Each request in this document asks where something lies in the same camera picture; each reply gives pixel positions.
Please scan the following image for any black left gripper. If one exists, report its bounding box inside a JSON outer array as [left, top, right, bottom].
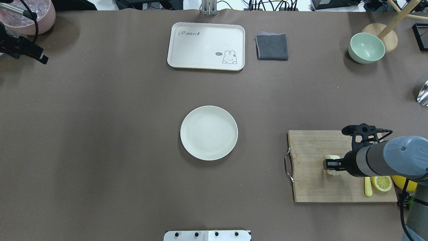
[[0, 23, 48, 64]]

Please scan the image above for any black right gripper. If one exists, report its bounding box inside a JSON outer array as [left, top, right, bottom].
[[323, 151, 360, 177]]

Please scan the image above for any cream round plate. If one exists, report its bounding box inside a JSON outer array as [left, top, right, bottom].
[[180, 105, 239, 161]]

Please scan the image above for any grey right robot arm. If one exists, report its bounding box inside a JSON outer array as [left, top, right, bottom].
[[323, 136, 428, 241]]

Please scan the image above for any cream rabbit tray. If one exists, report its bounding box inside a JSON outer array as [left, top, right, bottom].
[[167, 22, 245, 71]]

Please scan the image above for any bamboo cutting board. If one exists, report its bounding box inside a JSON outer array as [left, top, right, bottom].
[[288, 130, 397, 203]]

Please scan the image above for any metal rod black tip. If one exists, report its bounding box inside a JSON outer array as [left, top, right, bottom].
[[0, 3, 32, 19]]

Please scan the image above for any pink bowl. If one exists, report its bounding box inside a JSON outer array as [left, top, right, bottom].
[[1, 0, 56, 35]]

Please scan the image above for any yellow plastic knife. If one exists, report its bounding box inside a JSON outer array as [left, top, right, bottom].
[[364, 177, 373, 197]]

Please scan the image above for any lemon slice near limes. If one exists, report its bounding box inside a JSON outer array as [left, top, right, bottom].
[[370, 176, 393, 192]]

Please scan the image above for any whole yellow lemon inner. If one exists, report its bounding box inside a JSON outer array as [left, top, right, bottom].
[[391, 175, 417, 192]]

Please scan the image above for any green lime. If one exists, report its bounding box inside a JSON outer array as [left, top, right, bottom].
[[404, 193, 414, 210]]

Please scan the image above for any silver foil object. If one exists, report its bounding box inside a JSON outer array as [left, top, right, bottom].
[[416, 81, 428, 106]]

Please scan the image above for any mint green bowl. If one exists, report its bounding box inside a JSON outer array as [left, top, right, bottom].
[[347, 32, 386, 64]]

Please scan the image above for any grey folded cloth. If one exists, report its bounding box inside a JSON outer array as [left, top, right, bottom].
[[255, 32, 289, 61]]

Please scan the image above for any wooden stand with round base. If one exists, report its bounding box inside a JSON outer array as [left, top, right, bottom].
[[362, 0, 427, 54]]

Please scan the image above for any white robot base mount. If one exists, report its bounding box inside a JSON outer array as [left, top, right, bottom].
[[163, 230, 252, 241]]

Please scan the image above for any black frame object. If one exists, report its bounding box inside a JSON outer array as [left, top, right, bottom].
[[412, 23, 428, 52]]

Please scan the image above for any metal bracket at table edge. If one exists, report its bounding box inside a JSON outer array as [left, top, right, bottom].
[[201, 0, 218, 16]]

